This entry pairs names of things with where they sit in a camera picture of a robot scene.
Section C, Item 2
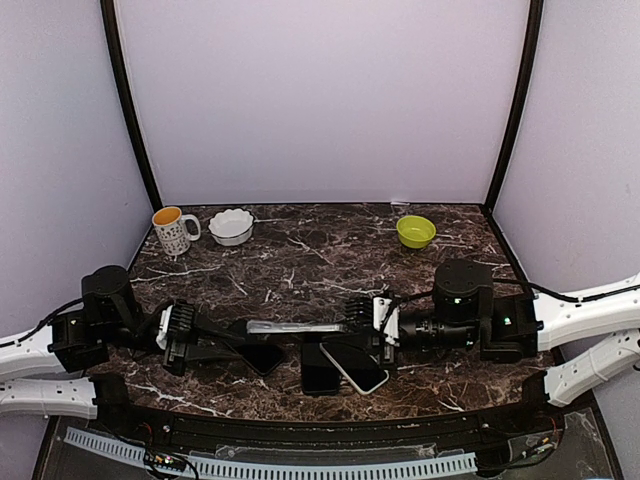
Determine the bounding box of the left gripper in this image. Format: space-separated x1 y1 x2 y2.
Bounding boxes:
102 299 245 378

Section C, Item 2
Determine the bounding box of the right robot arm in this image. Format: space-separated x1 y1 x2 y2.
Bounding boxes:
323 260 639 434

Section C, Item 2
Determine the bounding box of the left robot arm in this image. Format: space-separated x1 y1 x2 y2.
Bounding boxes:
1 265 245 436

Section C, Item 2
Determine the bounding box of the phone in white case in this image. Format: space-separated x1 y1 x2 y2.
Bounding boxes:
320 342 389 395

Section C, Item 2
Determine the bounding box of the black phone left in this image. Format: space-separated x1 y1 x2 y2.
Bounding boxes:
234 343 285 377

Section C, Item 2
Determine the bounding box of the black phone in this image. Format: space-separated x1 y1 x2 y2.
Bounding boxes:
234 343 285 377
301 342 341 396

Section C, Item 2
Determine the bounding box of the black phone middle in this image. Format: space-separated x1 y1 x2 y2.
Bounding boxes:
301 342 341 396

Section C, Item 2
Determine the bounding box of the green bowl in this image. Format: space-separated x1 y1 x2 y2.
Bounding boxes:
396 215 437 249

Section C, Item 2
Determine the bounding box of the patterned mug yellow inside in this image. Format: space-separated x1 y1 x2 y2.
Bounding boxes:
152 206 202 257

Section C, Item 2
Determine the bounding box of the white scalloped bowl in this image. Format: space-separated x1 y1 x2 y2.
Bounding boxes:
208 208 255 247

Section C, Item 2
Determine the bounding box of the small circuit board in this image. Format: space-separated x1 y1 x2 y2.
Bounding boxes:
143 449 187 472

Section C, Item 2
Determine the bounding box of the white slotted cable duct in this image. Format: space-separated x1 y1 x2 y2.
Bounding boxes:
64 427 478 480

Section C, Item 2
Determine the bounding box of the black front table rail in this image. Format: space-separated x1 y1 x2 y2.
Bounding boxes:
90 403 565 450

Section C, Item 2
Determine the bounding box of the right black frame post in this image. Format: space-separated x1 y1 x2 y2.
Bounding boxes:
483 0 544 216

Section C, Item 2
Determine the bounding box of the black frame post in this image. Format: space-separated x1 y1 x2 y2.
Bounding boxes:
100 0 163 211
483 0 544 216

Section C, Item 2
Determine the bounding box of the left black frame post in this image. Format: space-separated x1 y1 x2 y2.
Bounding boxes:
100 0 163 211

